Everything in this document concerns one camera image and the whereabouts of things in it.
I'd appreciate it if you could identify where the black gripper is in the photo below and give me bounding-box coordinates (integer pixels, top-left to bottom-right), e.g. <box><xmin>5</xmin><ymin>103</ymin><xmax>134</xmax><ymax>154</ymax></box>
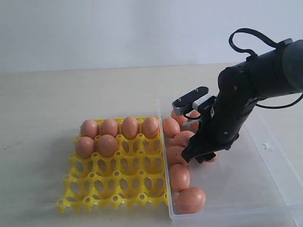
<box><xmin>181</xmin><ymin>95</ymin><xmax>258</xmax><ymax>163</ymax></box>

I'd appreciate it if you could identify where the brown egg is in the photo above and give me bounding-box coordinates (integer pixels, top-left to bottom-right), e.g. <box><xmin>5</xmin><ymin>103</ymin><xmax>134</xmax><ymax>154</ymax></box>
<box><xmin>80</xmin><ymin>119</ymin><xmax>99</xmax><ymax>139</ymax></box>
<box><xmin>75</xmin><ymin>137</ymin><xmax>96</xmax><ymax>159</ymax></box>
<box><xmin>162</xmin><ymin>117</ymin><xmax>180</xmax><ymax>139</ymax></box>
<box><xmin>172</xmin><ymin>131</ymin><xmax>194</xmax><ymax>148</ymax></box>
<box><xmin>176</xmin><ymin>187</ymin><xmax>206</xmax><ymax>214</ymax></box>
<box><xmin>100</xmin><ymin>119</ymin><xmax>119</xmax><ymax>137</ymax></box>
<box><xmin>98</xmin><ymin>134</ymin><xmax>118</xmax><ymax>157</ymax></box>
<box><xmin>169</xmin><ymin>164</ymin><xmax>190</xmax><ymax>192</ymax></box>
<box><xmin>166</xmin><ymin>146</ymin><xmax>188</xmax><ymax>166</ymax></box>
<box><xmin>122</xmin><ymin>116</ymin><xmax>139</xmax><ymax>140</ymax></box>
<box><xmin>189</xmin><ymin>110</ymin><xmax>200</xmax><ymax>130</ymax></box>
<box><xmin>142</xmin><ymin>116</ymin><xmax>160</xmax><ymax>139</ymax></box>
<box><xmin>171</xmin><ymin>110</ymin><xmax>188</xmax><ymax>126</ymax></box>
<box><xmin>204</xmin><ymin>153</ymin><xmax>217</xmax><ymax>163</ymax></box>

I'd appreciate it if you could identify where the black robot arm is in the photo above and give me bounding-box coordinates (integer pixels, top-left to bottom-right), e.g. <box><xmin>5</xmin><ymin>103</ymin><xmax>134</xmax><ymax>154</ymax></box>
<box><xmin>179</xmin><ymin>40</ymin><xmax>303</xmax><ymax>163</ymax></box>

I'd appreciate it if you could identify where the clear plastic container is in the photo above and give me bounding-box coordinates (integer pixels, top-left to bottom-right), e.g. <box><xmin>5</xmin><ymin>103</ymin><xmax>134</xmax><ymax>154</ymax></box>
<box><xmin>168</xmin><ymin>110</ymin><xmax>303</xmax><ymax>227</ymax></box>

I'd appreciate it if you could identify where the yellow plastic egg tray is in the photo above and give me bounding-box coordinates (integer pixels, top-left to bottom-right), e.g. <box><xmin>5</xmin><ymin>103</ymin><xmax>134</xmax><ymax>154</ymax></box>
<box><xmin>56</xmin><ymin>132</ymin><xmax>168</xmax><ymax>213</ymax></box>

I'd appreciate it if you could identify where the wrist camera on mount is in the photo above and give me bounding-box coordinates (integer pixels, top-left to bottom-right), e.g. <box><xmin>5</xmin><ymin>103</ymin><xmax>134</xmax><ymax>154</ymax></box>
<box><xmin>172</xmin><ymin>87</ymin><xmax>216</xmax><ymax>121</ymax></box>

